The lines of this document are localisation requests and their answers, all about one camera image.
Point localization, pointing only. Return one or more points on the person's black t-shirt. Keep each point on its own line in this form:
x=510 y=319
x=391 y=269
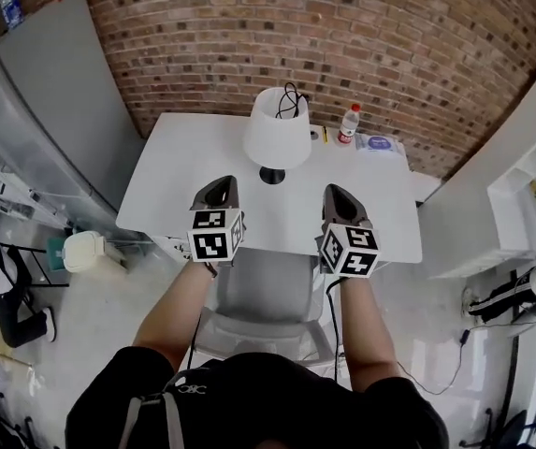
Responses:
x=267 y=405

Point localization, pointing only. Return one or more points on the green plastic crate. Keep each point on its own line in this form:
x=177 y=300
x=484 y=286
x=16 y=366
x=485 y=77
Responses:
x=54 y=253

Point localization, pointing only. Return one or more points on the cream trash bin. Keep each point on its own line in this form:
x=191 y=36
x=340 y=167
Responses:
x=85 y=252

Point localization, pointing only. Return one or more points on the blue label water bottle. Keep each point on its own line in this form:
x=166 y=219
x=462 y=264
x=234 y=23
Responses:
x=11 y=7

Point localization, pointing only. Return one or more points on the yellow pen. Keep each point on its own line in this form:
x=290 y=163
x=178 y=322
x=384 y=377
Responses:
x=324 y=134

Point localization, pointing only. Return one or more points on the silver refrigerator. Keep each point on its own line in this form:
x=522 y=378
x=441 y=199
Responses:
x=57 y=105

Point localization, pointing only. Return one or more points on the clear plastic water bottle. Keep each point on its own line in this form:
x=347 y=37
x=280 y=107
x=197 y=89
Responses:
x=348 y=126

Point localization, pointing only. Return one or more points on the white metal storage shelf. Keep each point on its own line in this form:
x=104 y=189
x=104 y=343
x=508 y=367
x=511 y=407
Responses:
x=1 y=190

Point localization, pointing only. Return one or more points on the white bookshelf cabinet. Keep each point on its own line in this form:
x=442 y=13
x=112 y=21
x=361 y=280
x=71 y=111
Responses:
x=464 y=166

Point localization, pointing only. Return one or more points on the person's right forearm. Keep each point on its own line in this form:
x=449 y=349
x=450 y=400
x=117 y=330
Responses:
x=368 y=335

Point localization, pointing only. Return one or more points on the blue white wipes packet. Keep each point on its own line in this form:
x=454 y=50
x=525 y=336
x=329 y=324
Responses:
x=380 y=144

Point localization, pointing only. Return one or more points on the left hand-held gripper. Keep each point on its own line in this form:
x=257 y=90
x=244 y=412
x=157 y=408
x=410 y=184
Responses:
x=211 y=243

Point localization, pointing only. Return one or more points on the black office chair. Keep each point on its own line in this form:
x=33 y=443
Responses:
x=515 y=430

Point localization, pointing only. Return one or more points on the white table lamp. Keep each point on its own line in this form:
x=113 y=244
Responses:
x=274 y=138

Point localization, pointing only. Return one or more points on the person's left forearm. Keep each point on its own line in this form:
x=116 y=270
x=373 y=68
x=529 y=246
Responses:
x=174 y=316

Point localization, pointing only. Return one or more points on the white desk with drawers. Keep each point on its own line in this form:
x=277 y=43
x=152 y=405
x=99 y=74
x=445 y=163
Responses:
x=192 y=166

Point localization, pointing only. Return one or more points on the grey mesh office chair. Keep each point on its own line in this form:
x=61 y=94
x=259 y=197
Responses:
x=263 y=293

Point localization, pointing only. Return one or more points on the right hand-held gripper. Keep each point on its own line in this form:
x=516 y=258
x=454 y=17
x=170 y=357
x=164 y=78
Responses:
x=349 y=250

